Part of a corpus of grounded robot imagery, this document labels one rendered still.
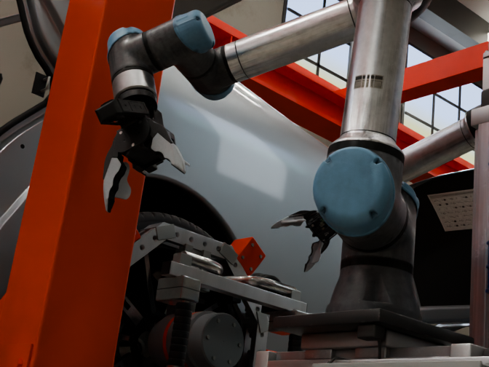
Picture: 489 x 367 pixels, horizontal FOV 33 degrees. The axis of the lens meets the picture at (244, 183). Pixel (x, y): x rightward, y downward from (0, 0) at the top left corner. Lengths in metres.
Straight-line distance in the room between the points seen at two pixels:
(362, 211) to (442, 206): 4.24
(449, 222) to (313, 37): 4.03
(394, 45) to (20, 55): 6.49
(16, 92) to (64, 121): 5.92
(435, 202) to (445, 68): 0.97
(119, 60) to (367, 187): 0.53
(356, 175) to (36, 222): 0.65
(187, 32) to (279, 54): 0.18
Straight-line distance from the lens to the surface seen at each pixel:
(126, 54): 1.47
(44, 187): 1.58
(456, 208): 5.36
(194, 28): 1.44
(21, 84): 7.56
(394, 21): 1.32
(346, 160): 1.19
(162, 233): 1.98
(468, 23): 11.11
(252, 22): 9.41
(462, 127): 1.93
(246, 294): 1.88
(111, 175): 1.36
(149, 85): 1.43
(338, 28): 1.50
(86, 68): 1.60
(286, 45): 1.51
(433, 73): 5.85
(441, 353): 1.17
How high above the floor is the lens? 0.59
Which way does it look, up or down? 19 degrees up
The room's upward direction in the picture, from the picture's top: 7 degrees clockwise
